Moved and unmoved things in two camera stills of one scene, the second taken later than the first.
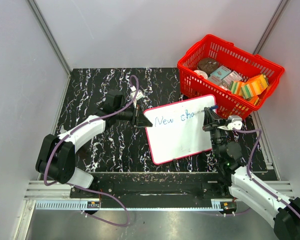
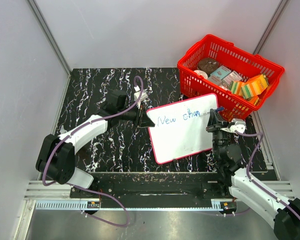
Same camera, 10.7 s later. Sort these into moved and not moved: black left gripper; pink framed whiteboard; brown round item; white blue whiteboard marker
Moved: white blue whiteboard marker
Not moved: brown round item; black left gripper; pink framed whiteboard
